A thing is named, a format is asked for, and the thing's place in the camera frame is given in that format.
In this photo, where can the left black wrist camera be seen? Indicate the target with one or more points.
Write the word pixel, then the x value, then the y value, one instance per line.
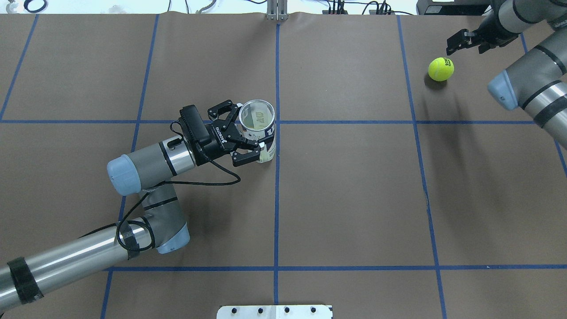
pixel 193 126

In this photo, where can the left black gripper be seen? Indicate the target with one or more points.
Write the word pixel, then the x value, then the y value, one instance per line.
pixel 215 141

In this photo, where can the Roland Garros yellow tennis ball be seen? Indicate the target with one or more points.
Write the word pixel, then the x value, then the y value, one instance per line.
pixel 441 69

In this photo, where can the aluminium frame post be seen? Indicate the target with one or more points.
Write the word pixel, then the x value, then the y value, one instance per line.
pixel 277 10

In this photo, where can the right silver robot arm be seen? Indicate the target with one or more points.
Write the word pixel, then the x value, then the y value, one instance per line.
pixel 532 83

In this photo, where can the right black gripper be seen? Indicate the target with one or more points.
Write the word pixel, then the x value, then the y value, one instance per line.
pixel 488 36

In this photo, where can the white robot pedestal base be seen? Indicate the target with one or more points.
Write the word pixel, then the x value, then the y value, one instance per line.
pixel 299 311

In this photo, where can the black box with label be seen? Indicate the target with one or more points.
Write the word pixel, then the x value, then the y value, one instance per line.
pixel 452 7

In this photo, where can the clear plastic tennis ball can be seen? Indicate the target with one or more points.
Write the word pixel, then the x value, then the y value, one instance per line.
pixel 257 119

